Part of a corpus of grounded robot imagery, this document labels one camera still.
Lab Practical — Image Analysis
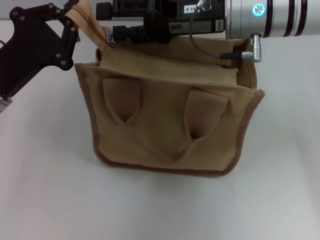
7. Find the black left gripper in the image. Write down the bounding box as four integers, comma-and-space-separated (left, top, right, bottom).
0, 0, 81, 98

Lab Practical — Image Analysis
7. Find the khaki canvas food bag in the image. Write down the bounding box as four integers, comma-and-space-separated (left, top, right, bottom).
64, 0, 266, 179

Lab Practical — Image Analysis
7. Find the silver zipper pull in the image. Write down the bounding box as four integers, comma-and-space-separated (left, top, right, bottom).
104, 27, 118, 49

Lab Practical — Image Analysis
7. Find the right gripper cable with connector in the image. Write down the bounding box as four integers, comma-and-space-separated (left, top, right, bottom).
188, 0, 263, 63

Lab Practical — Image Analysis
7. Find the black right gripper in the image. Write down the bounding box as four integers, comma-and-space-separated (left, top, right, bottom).
96, 0, 227, 44

